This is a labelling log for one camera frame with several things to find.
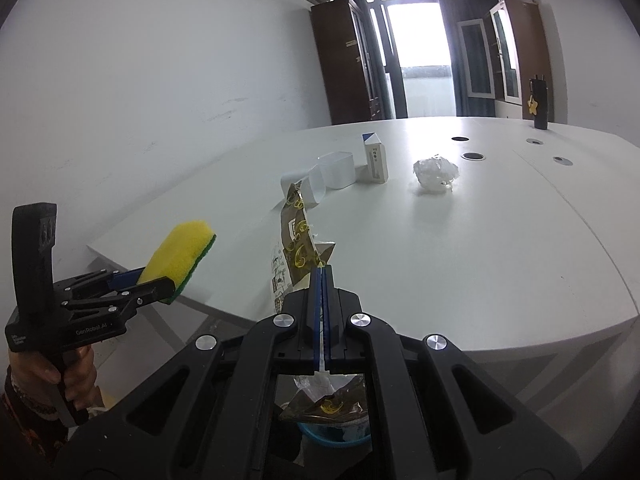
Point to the yellow star charm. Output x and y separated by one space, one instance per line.
533 105

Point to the person's left hand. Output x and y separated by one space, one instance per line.
82 375

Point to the dark curtain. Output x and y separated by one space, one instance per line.
470 0

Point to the clear plastic wrap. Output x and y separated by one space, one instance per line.
435 174

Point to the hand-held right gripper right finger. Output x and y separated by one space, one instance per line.
350 330

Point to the black tumbler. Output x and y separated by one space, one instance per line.
540 105

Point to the balcony glass door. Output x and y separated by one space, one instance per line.
420 50

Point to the white plastic cup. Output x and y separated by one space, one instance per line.
310 187

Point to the white and blue carton box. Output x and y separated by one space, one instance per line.
376 160

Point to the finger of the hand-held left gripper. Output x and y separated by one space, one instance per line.
150 292
127 278

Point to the white square container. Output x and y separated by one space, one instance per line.
337 170

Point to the brown and gold wrapper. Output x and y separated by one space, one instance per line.
297 240

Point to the blue plastic basket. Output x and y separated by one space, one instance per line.
330 437

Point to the person's left forearm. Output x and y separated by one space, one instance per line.
25 420

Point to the yellow sponge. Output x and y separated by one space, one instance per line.
175 250

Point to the light brown glass-door cabinet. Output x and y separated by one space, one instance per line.
520 55

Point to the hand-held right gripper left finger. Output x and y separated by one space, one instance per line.
316 305

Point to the dark brown cabinet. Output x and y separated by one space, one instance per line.
345 60

